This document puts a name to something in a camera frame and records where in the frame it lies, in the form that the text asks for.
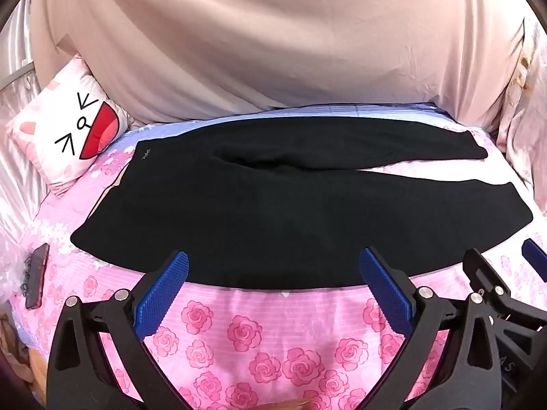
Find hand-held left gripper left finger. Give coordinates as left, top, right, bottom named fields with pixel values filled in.
left=46, top=250, right=190, bottom=410

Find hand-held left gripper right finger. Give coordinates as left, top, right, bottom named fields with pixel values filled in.
left=360, top=246, right=504, bottom=410

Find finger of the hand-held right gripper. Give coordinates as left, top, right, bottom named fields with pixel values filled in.
left=463, top=248, right=547, bottom=323
left=521, top=238, right=547, bottom=283

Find black pants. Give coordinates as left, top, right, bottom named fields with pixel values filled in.
left=70, top=116, right=534, bottom=290

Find pink floral bedsheet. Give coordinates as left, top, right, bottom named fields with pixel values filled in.
left=13, top=102, right=547, bottom=410

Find dark phone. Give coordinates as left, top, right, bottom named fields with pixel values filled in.
left=25, top=243, right=51, bottom=310

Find black hair clip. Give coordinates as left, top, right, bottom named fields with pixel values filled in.
left=16, top=255, right=33, bottom=296

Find floral satin curtain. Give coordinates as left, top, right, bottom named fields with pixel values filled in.
left=491, top=16, right=547, bottom=215

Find tan cloth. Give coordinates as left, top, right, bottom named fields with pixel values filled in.
left=0, top=307, right=37, bottom=387

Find cat face pillow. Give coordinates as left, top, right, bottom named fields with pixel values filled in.
left=5, top=55, right=131, bottom=189

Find grey metal pole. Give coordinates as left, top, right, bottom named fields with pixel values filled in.
left=0, top=62, right=36, bottom=91

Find beige curtain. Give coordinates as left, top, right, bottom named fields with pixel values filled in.
left=30, top=0, right=531, bottom=125

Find silver satin curtain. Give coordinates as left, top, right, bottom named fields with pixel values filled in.
left=0, top=0, right=58, bottom=242

